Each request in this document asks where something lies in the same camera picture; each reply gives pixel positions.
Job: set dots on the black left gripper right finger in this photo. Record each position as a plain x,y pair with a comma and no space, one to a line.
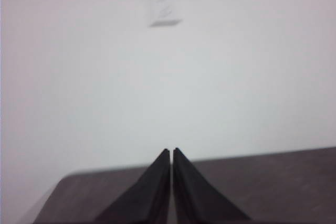
194,197

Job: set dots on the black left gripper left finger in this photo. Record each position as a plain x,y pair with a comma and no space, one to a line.
147,197

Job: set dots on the white wall socket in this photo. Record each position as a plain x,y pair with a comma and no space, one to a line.
162,9

